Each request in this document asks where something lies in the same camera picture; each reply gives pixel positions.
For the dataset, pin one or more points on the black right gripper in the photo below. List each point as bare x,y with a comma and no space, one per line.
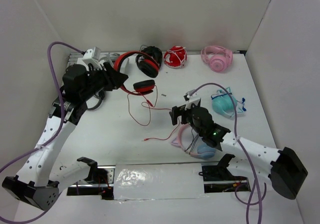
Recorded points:
177,111

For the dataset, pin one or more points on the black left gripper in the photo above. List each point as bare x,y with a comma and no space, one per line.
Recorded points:
113,79

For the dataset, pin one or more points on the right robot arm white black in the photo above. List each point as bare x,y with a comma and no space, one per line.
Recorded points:
281,168

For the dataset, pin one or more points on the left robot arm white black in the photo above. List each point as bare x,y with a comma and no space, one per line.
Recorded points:
38,183

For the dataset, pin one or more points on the teal cat-ear headphones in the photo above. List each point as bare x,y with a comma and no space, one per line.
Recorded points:
227,106

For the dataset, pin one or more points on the pink blue cat-ear headphones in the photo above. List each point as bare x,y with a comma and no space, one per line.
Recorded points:
195,149

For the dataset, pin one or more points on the grey white headphones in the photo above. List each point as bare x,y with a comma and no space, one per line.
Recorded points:
112,57

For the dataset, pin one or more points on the red white folded headphones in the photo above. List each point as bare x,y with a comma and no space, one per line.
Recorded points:
175,57

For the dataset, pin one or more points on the white glossy cover sheet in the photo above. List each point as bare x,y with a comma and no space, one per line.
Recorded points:
158,182

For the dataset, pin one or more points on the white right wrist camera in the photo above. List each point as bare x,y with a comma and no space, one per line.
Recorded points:
191,99

